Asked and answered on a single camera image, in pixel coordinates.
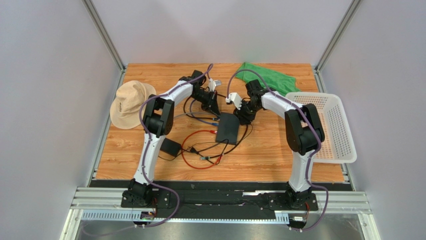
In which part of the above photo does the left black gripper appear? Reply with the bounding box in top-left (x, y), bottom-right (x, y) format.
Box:
top-left (191, 89), bottom-right (221, 118)

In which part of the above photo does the black ethernet cable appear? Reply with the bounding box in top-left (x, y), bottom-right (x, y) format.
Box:
top-left (182, 94), bottom-right (254, 162)

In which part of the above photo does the black network switch box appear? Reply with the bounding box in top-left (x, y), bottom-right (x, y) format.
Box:
top-left (215, 112), bottom-right (240, 146)

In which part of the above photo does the grey ethernet cable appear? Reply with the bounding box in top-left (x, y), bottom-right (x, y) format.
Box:
top-left (173, 111), bottom-right (221, 121)

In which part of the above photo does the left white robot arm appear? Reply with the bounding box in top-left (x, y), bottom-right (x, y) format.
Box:
top-left (122, 63), bottom-right (213, 207)

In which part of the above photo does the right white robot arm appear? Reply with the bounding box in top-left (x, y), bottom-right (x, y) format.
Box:
top-left (225, 79), bottom-right (325, 209)

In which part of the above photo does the green cloth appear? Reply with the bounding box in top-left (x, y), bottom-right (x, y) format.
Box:
top-left (235, 62), bottom-right (301, 97)

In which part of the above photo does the black power adapter brick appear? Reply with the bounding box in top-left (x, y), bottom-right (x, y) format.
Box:
top-left (160, 138), bottom-right (182, 157)

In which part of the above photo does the beige bucket hat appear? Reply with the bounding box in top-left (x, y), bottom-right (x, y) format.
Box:
top-left (110, 80), bottom-right (157, 130)

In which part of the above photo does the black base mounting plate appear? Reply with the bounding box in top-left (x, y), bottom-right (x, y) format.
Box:
top-left (89, 180), bottom-right (354, 221)

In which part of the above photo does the white plastic basket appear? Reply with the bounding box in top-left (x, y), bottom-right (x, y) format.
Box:
top-left (286, 92), bottom-right (357, 164)

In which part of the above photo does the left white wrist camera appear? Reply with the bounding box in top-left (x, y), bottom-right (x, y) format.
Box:
top-left (207, 78), bottom-right (222, 92)

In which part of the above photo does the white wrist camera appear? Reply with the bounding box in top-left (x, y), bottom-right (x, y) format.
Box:
top-left (225, 92), bottom-right (243, 110)
top-left (207, 78), bottom-right (222, 92)

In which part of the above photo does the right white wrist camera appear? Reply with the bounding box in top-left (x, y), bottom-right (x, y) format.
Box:
top-left (225, 92), bottom-right (243, 110)

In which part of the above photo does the blue ethernet cable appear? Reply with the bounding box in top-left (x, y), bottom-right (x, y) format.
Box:
top-left (188, 99), bottom-right (221, 127)

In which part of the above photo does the red ethernet cable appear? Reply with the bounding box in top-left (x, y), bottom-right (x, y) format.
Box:
top-left (181, 129), bottom-right (223, 170)

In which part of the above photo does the black power cord with plug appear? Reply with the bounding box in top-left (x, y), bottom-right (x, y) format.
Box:
top-left (158, 139), bottom-right (231, 164)

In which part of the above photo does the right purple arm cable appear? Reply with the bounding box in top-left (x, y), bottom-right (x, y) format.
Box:
top-left (225, 68), bottom-right (330, 233)

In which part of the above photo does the aluminium frame rail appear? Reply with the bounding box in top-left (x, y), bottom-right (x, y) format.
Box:
top-left (60, 187), bottom-right (380, 240)

